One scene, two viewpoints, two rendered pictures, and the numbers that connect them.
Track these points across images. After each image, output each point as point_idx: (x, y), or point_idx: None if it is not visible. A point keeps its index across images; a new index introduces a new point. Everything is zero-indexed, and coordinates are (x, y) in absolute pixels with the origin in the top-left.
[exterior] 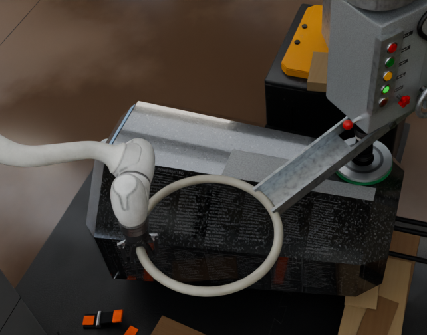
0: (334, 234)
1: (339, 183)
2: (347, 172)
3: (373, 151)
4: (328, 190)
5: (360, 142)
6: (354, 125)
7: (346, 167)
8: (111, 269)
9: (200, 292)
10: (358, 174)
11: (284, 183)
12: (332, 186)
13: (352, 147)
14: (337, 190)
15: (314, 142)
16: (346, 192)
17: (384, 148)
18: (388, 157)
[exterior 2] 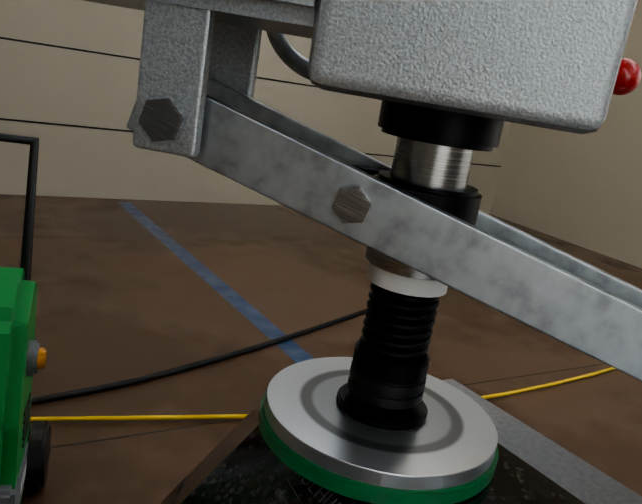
0: None
1: (507, 445)
2: (473, 414)
3: (324, 395)
4: (562, 455)
5: (500, 220)
6: (474, 223)
7: (462, 423)
8: None
9: None
10: (446, 395)
11: None
12: (539, 454)
13: (531, 236)
14: (531, 439)
15: None
16: (506, 422)
17: (283, 380)
18: (311, 367)
